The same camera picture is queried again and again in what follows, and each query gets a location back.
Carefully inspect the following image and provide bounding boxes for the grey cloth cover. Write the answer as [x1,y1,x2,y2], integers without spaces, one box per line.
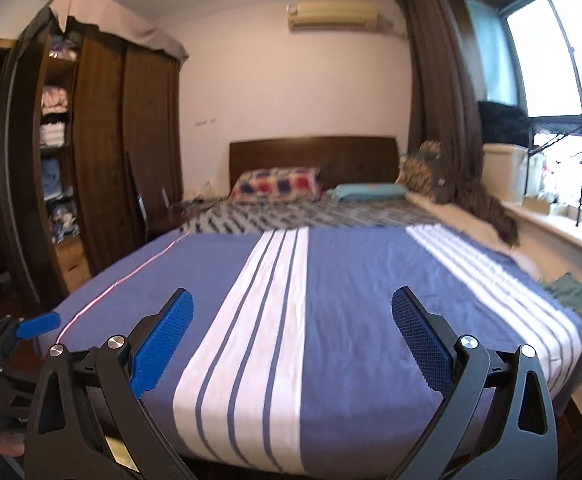
[50,0,190,63]

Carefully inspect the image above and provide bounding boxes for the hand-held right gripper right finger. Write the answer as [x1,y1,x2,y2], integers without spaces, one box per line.
[388,286,558,480]

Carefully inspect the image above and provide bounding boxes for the black and white patterned blanket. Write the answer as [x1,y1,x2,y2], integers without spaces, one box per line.
[171,197,444,235]

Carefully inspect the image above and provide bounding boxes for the plaid pillow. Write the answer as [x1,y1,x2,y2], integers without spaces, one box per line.
[230,167,322,204]

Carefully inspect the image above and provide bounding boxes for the dark wooden headboard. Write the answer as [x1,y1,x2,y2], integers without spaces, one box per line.
[228,135,401,201]

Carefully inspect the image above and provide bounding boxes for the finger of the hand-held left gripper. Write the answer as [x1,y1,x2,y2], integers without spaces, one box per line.
[16,311,62,341]

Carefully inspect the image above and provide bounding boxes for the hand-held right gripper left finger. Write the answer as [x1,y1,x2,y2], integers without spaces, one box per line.
[25,287,197,480]

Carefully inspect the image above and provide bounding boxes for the dark wooden wardrobe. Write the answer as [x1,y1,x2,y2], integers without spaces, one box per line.
[0,7,187,313]

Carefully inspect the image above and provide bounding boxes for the white storage box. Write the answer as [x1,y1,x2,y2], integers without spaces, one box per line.
[482,142,530,206]

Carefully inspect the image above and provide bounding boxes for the brown curtain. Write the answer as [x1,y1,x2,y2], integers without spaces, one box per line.
[396,0,519,248]

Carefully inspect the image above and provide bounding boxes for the teal pillow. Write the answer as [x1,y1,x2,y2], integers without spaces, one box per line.
[325,182,408,204]

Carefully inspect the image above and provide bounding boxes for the beige air conditioner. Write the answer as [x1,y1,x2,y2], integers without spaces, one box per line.
[286,1,379,32]

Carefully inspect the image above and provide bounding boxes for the pile of dark clothes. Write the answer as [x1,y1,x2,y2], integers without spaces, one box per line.
[477,101,536,148]

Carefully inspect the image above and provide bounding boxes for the person's left hand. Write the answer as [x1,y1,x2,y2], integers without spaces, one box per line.
[0,427,26,460]

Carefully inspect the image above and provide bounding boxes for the black folding chair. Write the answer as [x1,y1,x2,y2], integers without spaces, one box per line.
[126,152,173,241]

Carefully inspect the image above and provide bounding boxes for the window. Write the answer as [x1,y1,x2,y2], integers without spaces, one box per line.
[464,0,582,128]

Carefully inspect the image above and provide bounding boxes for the black metal rack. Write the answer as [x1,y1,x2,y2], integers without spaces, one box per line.
[525,45,582,227]

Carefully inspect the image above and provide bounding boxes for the green cloth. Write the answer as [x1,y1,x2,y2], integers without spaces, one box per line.
[544,272,582,324]

